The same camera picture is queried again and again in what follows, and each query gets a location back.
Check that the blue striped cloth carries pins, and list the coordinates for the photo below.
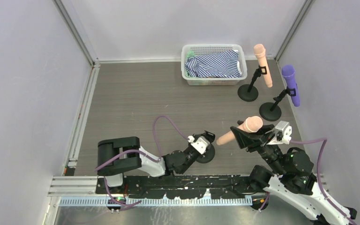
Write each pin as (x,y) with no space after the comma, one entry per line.
(214,65)

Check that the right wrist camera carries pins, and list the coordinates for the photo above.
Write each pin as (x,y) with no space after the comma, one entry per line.
(282,133)

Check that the white plastic basket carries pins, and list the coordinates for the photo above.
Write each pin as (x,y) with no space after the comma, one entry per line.
(202,49)

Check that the purple microphone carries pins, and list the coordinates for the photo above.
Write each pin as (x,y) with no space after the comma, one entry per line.
(288,73)

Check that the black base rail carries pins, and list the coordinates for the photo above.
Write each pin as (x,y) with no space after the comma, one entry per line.
(146,191)

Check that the green cloth item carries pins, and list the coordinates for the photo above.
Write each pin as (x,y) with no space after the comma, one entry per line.
(190,54)

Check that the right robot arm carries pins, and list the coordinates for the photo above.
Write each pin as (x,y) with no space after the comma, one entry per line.
(290,175)

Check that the black stand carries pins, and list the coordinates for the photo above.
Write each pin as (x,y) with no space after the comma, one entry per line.
(248,92)
(271,111)
(210,150)

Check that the black stand front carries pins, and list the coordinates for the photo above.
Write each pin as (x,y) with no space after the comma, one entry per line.
(248,92)

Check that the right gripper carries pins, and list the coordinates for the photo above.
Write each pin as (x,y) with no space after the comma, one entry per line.
(257,140)

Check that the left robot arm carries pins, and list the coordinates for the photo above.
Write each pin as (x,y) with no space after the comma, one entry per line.
(120,155)

